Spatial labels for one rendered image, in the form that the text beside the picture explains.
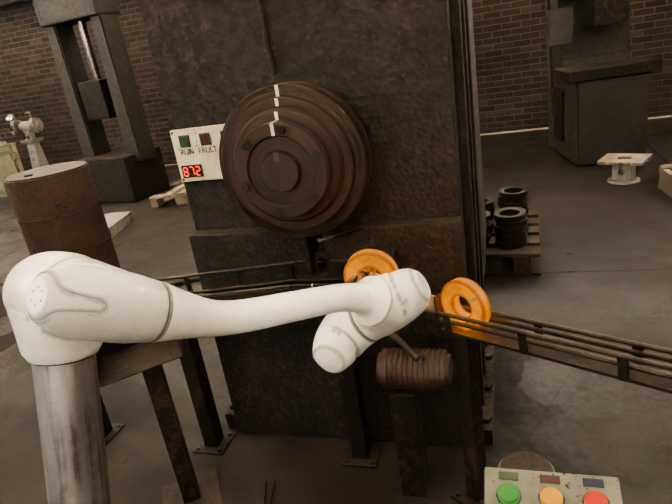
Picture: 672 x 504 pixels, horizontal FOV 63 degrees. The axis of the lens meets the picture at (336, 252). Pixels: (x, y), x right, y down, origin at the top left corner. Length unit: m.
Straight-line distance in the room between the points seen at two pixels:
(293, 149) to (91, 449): 0.93
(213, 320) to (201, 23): 1.17
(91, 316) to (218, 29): 1.23
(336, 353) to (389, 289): 0.18
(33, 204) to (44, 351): 3.41
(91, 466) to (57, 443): 0.07
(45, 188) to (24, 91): 6.46
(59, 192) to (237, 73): 2.66
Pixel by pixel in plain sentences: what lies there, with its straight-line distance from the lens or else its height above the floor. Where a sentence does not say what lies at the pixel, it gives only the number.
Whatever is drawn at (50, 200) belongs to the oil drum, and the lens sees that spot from 4.34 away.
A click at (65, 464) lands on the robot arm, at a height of 0.85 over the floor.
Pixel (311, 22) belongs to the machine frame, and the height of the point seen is 1.50.
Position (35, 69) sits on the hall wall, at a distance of 10.46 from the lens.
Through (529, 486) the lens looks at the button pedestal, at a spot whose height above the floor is 0.61.
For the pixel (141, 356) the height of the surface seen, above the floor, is 0.60.
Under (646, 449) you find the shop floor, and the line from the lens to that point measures 2.25.
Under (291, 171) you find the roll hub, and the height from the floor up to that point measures 1.12.
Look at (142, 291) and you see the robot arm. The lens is 0.87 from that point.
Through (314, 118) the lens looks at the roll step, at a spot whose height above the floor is 1.25.
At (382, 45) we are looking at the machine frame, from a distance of 1.72.
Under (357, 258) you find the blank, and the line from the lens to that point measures 1.49.
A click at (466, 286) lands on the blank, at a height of 0.77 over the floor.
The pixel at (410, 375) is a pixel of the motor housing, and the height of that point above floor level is 0.49.
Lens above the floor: 1.44
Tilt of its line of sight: 21 degrees down
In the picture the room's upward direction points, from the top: 9 degrees counter-clockwise
